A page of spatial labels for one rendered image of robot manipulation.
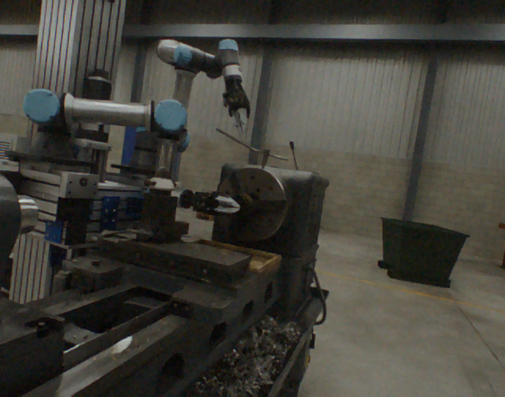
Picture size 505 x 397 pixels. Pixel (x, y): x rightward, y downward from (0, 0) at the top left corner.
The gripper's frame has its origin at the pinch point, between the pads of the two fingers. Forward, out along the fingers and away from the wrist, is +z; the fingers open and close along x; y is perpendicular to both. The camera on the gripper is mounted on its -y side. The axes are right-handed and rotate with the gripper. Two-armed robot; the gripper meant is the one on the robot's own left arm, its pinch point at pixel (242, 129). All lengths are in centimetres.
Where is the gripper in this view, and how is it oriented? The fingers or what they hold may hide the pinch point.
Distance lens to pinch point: 149.2
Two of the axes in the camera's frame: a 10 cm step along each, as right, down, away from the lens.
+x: 9.3, -1.6, -3.3
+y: -3.4, 0.0, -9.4
